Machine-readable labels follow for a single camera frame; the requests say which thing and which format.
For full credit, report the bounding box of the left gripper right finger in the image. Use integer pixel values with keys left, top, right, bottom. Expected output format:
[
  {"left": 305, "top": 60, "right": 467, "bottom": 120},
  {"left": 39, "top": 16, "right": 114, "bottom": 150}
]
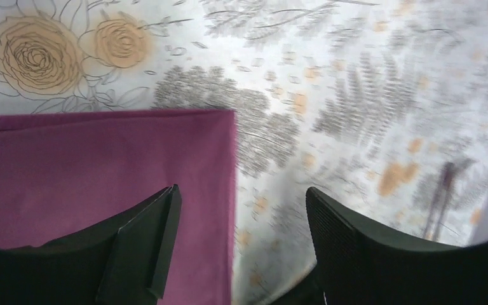
[{"left": 277, "top": 187, "right": 488, "bottom": 304}]

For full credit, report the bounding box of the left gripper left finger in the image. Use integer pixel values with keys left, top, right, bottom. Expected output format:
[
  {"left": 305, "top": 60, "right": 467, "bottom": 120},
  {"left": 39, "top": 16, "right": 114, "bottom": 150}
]
[{"left": 0, "top": 185, "right": 182, "bottom": 304}]

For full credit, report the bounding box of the purple cloth napkin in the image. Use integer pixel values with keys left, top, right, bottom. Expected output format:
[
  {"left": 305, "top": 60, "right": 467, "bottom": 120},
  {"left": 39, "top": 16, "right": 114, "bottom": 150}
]
[{"left": 0, "top": 110, "right": 236, "bottom": 304}]

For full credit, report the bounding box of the purple plastic spoon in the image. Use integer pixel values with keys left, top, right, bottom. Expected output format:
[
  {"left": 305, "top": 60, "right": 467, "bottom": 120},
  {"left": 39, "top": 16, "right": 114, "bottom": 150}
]
[{"left": 423, "top": 161, "right": 456, "bottom": 241}]

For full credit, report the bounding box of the floral tablecloth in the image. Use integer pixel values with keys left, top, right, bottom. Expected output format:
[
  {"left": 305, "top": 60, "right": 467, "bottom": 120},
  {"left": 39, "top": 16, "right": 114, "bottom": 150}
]
[{"left": 0, "top": 1, "right": 488, "bottom": 304}]

